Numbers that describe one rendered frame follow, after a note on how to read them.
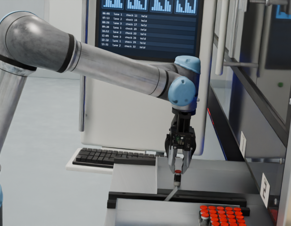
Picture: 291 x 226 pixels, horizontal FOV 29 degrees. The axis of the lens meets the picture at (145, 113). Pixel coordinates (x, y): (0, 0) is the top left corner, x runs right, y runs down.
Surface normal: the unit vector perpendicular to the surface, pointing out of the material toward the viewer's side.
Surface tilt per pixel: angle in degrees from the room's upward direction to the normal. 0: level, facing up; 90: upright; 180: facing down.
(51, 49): 78
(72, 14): 90
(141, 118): 90
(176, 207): 90
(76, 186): 0
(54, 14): 90
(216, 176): 0
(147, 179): 0
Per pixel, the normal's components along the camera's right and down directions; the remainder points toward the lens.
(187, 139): 0.00, 0.28
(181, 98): 0.40, 0.29
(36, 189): 0.06, -0.96
